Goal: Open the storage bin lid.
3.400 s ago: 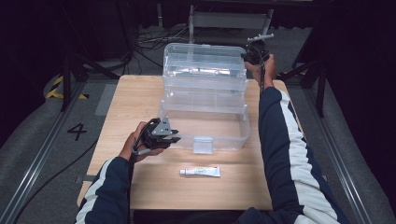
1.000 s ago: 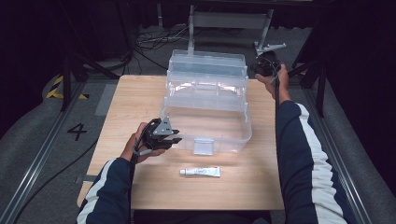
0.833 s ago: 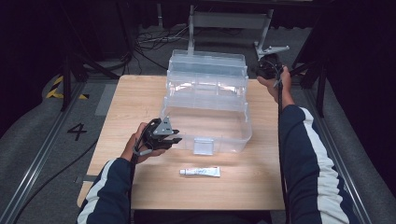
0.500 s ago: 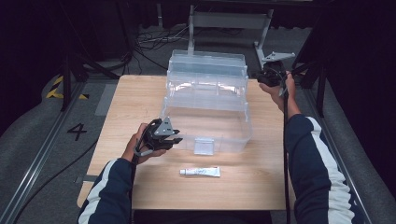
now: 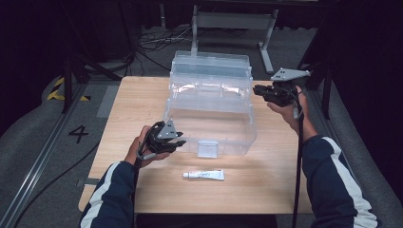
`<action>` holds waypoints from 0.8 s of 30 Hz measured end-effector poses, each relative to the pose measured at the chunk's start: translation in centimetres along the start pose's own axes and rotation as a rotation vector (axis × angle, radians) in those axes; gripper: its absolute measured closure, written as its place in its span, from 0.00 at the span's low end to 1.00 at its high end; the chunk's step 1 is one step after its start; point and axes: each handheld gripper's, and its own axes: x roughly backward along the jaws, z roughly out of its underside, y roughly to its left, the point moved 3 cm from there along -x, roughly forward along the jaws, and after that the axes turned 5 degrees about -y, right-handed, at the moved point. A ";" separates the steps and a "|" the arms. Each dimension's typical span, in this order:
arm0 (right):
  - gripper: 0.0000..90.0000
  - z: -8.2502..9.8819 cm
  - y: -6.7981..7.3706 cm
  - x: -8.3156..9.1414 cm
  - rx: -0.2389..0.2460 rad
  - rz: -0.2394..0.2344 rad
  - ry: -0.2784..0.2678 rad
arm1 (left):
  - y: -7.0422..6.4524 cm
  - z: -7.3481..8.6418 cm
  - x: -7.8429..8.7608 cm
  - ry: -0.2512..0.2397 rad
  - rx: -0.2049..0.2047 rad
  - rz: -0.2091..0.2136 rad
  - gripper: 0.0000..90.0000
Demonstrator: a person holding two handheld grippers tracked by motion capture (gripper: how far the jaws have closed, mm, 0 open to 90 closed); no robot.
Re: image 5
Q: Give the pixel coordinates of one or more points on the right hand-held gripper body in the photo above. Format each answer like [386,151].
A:
[282,91]

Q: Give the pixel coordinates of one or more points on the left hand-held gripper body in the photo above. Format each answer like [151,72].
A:
[166,131]

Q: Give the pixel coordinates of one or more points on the clear plastic storage box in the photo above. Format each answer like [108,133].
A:
[209,126]

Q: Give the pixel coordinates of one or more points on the white ointment tube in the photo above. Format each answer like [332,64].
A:
[206,174]

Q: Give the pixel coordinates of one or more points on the person's right hand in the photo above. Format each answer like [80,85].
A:
[301,117]

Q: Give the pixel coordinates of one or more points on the person's left hand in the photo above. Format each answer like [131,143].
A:
[136,152]

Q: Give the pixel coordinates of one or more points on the grey metal stand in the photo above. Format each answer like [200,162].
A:
[234,20]

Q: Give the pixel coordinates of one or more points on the yellow and black floor tape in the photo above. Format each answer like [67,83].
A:
[57,90]

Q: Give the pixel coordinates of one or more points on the metal floor rail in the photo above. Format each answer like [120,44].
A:
[326,126]
[41,161]

